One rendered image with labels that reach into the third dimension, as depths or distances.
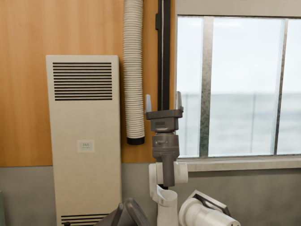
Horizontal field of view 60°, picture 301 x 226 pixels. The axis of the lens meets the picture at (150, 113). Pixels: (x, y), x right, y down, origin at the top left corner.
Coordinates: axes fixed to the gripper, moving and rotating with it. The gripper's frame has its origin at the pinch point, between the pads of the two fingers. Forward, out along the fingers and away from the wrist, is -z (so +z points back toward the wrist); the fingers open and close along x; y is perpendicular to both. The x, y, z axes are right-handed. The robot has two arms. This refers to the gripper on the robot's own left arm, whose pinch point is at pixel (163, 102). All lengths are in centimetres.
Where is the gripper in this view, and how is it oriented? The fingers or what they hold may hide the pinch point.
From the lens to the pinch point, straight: 86.4
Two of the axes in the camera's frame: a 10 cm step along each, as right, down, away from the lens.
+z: 0.4, 9.9, -1.2
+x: 9.3, -0.9, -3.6
